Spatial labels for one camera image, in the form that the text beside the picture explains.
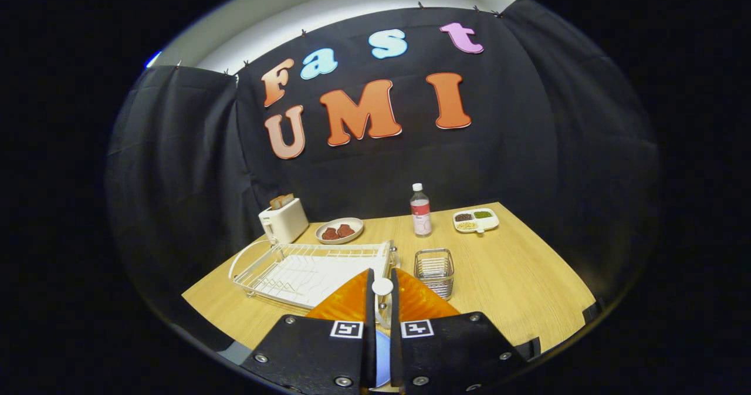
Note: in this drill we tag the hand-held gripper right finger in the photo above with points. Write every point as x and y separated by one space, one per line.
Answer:
452 354

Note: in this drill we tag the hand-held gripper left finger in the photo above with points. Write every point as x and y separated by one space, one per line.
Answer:
317 354

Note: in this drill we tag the small beige oval plate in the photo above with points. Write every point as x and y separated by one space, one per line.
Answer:
355 233

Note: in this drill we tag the white divided snack dish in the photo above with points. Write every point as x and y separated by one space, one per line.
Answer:
491 222

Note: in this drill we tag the brown meat piece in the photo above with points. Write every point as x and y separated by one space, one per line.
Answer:
330 234
346 230

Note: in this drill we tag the white toaster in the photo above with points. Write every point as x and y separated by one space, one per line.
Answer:
284 225

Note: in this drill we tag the clear bottle with red label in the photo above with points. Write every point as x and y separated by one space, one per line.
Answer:
421 219

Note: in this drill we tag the toast slices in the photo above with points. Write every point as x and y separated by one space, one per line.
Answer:
281 201

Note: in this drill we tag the black backdrop cloth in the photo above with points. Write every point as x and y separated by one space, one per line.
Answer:
528 148

